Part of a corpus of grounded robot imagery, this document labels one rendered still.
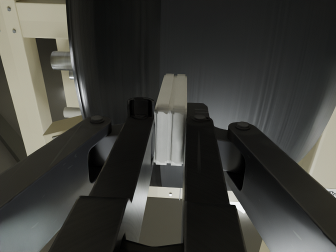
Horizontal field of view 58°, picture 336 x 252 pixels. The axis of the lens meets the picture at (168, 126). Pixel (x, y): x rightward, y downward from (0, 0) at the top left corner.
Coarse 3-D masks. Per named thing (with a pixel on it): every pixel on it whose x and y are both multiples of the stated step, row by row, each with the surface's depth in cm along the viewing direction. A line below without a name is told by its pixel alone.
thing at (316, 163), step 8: (328, 128) 53; (320, 136) 55; (328, 136) 54; (320, 144) 55; (328, 144) 55; (312, 152) 57; (320, 152) 56; (328, 152) 56; (304, 160) 61; (312, 160) 58; (320, 160) 57; (328, 160) 57; (304, 168) 61; (312, 168) 58; (320, 168) 58; (328, 168) 58; (312, 176) 59; (320, 176) 59; (328, 176) 59; (328, 184) 60; (264, 248) 84
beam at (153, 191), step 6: (150, 186) 98; (156, 186) 97; (150, 192) 99; (156, 192) 99; (162, 192) 99; (168, 192) 98; (174, 192) 98; (180, 192) 98; (228, 192) 97; (234, 198) 98
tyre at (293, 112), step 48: (96, 0) 27; (144, 0) 26; (192, 0) 26; (240, 0) 26; (288, 0) 25; (96, 48) 28; (144, 48) 27; (192, 48) 27; (240, 48) 27; (288, 48) 27; (96, 96) 31; (144, 96) 30; (192, 96) 29; (240, 96) 29; (288, 96) 29; (288, 144) 33
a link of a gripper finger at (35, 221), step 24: (96, 120) 13; (48, 144) 11; (72, 144) 11; (24, 168) 9; (48, 168) 9; (72, 168) 11; (96, 168) 13; (0, 192) 8; (24, 192) 8; (48, 192) 9; (72, 192) 11; (0, 216) 8; (24, 216) 8; (48, 216) 10; (0, 240) 8; (24, 240) 9; (48, 240) 10
